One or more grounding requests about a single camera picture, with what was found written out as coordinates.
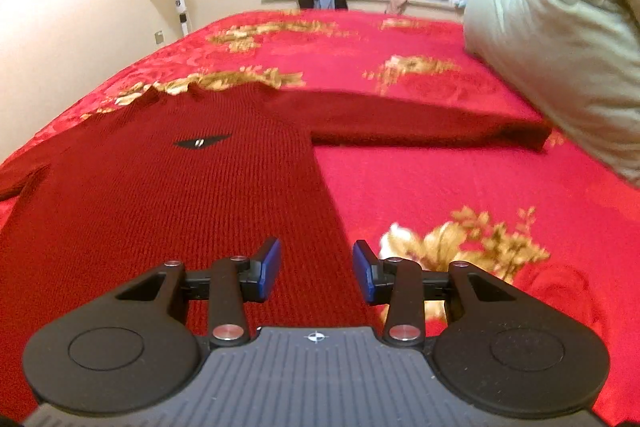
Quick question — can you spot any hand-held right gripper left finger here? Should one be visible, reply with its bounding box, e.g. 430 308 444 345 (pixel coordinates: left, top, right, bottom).
114 237 282 349

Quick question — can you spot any dark red knit sweater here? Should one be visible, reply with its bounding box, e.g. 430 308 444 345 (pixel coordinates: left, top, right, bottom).
0 82 552 423

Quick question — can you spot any red floral blanket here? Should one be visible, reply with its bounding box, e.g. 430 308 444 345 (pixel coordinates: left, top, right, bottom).
0 9 640 427

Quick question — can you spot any white windowsill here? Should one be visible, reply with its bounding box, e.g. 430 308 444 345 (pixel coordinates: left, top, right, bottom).
261 0 468 25

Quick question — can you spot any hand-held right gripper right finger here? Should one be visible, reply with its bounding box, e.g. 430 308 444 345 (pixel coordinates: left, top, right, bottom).
352 239 523 349

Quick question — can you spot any pale green pillow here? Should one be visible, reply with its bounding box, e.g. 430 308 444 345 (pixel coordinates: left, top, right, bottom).
462 0 640 188

